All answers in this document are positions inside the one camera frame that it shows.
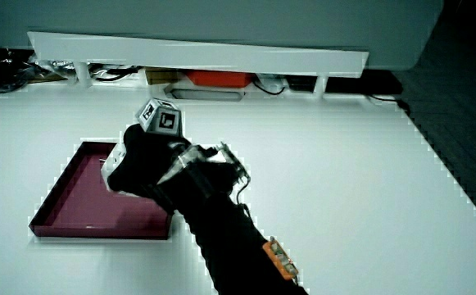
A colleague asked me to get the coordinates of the person's right hand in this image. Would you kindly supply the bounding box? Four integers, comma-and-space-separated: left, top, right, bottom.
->
106, 98, 251, 215

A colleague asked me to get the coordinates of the white socket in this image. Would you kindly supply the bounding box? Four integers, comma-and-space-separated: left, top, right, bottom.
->
100, 142, 129, 197

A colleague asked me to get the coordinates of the person's right forearm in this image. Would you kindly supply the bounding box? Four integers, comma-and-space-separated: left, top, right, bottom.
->
172, 191, 309, 295

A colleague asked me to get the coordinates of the maroon square tray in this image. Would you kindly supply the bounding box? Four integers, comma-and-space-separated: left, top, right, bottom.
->
28, 141, 174, 241

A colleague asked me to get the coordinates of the brown cardboard box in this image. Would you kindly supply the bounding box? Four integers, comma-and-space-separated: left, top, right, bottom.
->
144, 67, 186, 86

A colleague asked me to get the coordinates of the grey flat tray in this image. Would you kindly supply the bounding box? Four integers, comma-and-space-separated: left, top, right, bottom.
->
164, 84, 247, 103

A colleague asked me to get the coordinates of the orange box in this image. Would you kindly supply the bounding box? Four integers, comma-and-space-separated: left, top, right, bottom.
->
186, 69, 257, 89

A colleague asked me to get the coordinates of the white long shelf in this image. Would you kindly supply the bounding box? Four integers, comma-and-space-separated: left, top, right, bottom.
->
27, 31, 370, 100

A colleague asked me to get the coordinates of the white power adapter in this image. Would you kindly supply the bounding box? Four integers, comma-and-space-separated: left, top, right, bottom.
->
256, 73, 290, 95

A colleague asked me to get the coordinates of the orange sensor module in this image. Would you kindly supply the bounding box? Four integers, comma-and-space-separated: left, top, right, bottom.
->
261, 236, 300, 282

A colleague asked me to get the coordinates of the pile of black equipment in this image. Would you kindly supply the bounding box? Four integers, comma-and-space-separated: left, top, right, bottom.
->
0, 38, 75, 98

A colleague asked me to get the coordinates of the thin black glove cable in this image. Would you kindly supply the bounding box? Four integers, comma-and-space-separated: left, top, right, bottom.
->
234, 175, 256, 225

